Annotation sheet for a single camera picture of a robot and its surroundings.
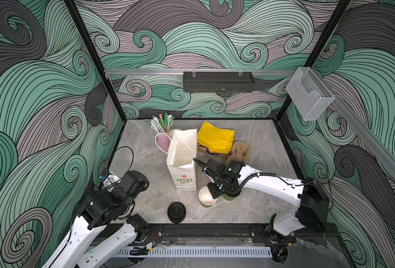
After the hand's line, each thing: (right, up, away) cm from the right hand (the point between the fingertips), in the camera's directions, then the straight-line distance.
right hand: (212, 194), depth 77 cm
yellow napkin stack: (+6, +24, +28) cm, 38 cm away
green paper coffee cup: (+8, -3, +3) cm, 8 cm away
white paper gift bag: (-14, +15, -8) cm, 22 cm away
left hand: (-31, +9, -11) cm, 34 cm away
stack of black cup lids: (-17, -8, -1) cm, 19 cm away
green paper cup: (-3, -3, +3) cm, 5 cm away
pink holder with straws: (-28, +33, +20) cm, 47 cm away
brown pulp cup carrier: (+19, +18, +21) cm, 34 cm away
